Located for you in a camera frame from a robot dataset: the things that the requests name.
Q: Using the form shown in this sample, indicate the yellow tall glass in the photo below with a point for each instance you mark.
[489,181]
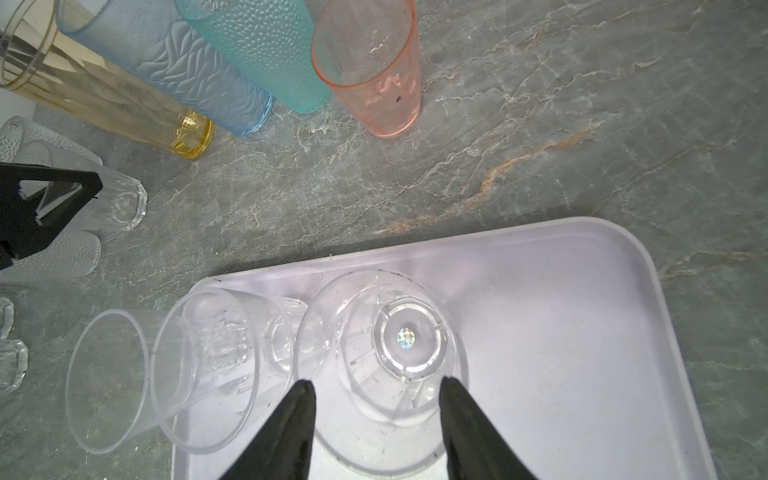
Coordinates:
[45,66]

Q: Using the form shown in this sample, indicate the lilac plastic tray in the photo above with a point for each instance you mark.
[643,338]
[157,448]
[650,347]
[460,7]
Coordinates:
[572,352]

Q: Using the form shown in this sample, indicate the clear faceted glass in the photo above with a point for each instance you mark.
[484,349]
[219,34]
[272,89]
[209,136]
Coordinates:
[107,390]
[221,362]
[14,353]
[119,206]
[376,346]

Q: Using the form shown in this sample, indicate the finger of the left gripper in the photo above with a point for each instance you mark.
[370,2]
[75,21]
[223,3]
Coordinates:
[37,203]

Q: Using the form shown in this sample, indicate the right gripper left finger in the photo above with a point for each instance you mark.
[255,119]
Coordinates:
[282,448]

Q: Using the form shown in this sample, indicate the teal tall glass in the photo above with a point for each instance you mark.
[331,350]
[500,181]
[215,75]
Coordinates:
[268,41]

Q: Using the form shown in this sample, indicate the pink short glass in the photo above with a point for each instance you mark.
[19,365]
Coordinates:
[367,54]

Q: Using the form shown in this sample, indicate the frosted clear tall glass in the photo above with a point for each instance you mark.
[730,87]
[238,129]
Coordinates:
[74,253]

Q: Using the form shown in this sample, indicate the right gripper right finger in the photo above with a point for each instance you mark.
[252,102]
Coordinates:
[474,448]

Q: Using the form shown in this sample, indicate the blue tall glass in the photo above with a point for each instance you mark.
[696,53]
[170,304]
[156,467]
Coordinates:
[150,41]

